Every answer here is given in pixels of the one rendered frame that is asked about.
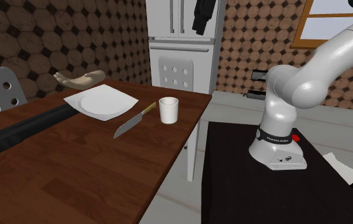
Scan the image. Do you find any beige hand figure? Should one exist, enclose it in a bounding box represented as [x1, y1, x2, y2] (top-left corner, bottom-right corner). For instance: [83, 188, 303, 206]
[53, 69, 107, 91]

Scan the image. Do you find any brown wooden table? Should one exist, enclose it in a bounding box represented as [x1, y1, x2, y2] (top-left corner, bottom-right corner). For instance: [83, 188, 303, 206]
[0, 78, 213, 224]

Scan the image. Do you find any white refrigerator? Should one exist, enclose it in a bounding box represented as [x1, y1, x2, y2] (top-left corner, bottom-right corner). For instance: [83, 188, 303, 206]
[145, 0, 227, 95]

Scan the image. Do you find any wooden framed window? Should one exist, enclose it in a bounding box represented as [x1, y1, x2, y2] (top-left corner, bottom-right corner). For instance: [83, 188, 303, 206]
[290, 0, 353, 50]

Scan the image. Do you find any yellow-handled kitchen knife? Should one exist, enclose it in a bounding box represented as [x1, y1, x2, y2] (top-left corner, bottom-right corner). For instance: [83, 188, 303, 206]
[113, 101, 157, 140]

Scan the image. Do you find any white cup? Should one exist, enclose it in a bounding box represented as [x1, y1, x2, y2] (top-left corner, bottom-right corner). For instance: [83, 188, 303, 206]
[158, 96, 179, 125]

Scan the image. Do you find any black robot stand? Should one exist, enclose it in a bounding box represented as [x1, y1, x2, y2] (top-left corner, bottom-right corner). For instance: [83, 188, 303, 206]
[200, 121, 353, 224]

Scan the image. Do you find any white square plate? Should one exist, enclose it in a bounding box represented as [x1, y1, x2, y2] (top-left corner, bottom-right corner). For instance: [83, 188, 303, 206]
[63, 83, 139, 122]

